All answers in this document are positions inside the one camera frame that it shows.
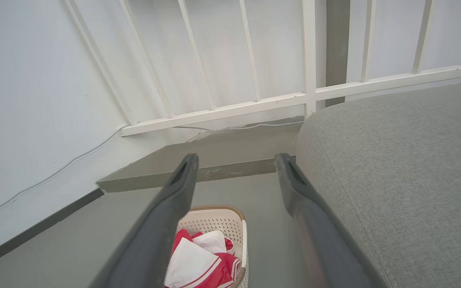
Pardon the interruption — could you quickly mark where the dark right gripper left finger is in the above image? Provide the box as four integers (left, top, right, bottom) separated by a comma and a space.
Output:
88, 153, 200, 288

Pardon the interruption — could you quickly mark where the black baseboard strip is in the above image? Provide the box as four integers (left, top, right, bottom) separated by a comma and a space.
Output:
0, 188, 105, 272

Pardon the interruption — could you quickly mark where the red and white garment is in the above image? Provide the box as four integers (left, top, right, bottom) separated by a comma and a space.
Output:
164, 229, 242, 288

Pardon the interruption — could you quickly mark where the thin pale cable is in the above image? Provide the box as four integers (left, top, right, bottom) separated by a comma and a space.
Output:
0, 121, 305, 220

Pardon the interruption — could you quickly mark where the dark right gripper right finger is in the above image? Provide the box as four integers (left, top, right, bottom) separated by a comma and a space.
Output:
275, 153, 387, 288

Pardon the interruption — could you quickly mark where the cream perforated plastic laundry basket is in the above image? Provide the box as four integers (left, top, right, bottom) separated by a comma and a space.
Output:
162, 206, 249, 288

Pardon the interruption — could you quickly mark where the white metal railing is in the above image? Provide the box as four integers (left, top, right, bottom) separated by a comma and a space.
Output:
64, 0, 461, 137

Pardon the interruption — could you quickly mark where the grey fabric sofa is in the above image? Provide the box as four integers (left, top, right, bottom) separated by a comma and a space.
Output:
296, 80, 461, 288

